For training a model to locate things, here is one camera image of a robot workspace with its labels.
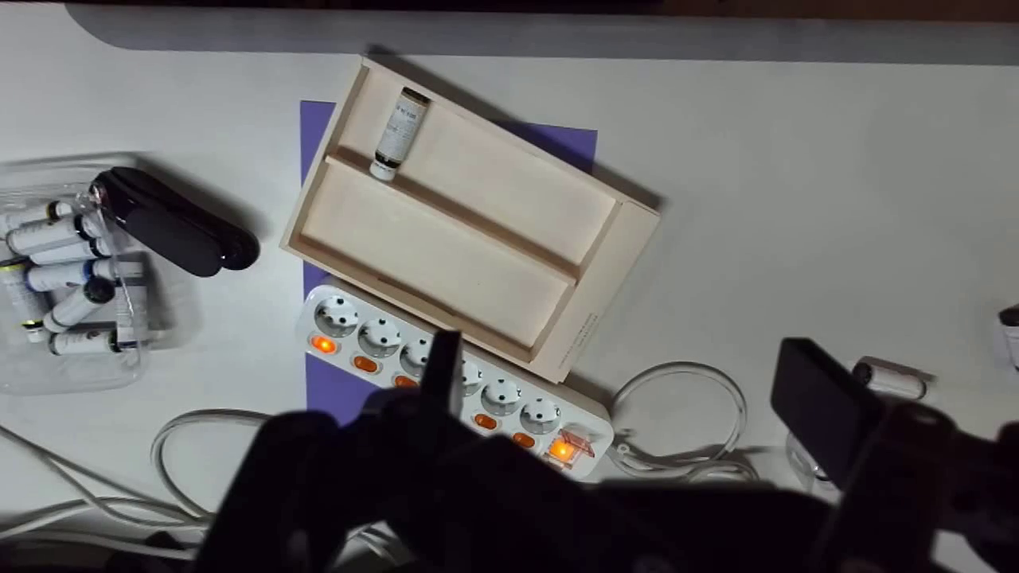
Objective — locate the white marker middle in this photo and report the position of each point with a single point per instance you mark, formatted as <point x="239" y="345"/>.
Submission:
<point x="38" y="236"/>

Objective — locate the white marker bottom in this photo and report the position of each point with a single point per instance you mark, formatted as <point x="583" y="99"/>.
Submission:
<point x="96" y="341"/>

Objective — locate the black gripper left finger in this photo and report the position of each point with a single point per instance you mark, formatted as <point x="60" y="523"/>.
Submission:
<point x="443" y="367"/>

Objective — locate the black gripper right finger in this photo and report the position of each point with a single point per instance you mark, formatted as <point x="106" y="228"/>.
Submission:
<point x="823" y="407"/>

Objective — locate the white marker upper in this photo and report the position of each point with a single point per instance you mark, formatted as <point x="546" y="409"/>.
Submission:
<point x="43" y="211"/>

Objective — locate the clear plastic container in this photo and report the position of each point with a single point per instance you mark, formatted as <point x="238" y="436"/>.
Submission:
<point x="27" y="367"/>

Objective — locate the light wooden tray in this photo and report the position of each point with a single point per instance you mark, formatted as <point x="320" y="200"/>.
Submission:
<point x="478" y="230"/>

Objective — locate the white marker lower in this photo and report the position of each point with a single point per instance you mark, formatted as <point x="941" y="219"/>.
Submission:
<point x="79" y="273"/>

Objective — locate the white marker with black cap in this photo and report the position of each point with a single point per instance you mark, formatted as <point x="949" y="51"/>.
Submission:
<point x="81" y="304"/>

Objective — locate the small white bottle on table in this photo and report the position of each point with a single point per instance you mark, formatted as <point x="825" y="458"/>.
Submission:
<point x="893" y="378"/>

